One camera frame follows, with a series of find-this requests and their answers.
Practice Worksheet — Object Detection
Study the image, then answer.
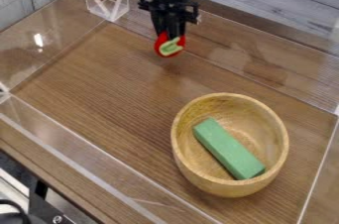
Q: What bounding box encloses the black cable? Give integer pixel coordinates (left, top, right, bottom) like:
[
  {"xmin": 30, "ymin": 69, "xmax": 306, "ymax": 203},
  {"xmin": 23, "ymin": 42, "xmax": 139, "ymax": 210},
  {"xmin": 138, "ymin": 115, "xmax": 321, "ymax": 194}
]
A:
[{"xmin": 0, "ymin": 199, "xmax": 31, "ymax": 224}]

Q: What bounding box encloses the green rectangular block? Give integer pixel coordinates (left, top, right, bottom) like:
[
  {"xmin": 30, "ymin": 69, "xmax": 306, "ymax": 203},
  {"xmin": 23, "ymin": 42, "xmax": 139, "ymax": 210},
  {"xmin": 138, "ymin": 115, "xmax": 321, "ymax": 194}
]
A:
[{"xmin": 193, "ymin": 118, "xmax": 266, "ymax": 180}]

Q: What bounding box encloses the red plush strawberry toy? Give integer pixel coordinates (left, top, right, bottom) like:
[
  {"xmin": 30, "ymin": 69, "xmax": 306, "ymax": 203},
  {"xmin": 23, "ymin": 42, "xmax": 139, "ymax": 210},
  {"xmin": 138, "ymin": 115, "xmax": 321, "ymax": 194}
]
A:
[{"xmin": 154, "ymin": 32, "xmax": 186, "ymax": 58}]

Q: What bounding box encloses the clear acrylic corner bracket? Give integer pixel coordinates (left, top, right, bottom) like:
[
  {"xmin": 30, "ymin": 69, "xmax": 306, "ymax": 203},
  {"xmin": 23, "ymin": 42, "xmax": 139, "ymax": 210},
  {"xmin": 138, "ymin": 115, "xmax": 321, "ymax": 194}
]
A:
[{"xmin": 85, "ymin": 0, "xmax": 130, "ymax": 23}]

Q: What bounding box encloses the black table clamp mount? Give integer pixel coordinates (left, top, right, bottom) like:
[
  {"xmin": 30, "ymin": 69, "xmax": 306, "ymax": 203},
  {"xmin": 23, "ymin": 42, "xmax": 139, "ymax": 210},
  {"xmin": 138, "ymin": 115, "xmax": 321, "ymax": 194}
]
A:
[{"xmin": 0, "ymin": 180, "xmax": 79, "ymax": 224}]

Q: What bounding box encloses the light wooden bowl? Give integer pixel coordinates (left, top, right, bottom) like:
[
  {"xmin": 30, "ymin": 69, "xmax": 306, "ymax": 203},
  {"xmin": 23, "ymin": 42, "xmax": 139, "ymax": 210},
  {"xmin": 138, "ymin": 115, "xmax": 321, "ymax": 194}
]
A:
[{"xmin": 171, "ymin": 93, "xmax": 290, "ymax": 198}]

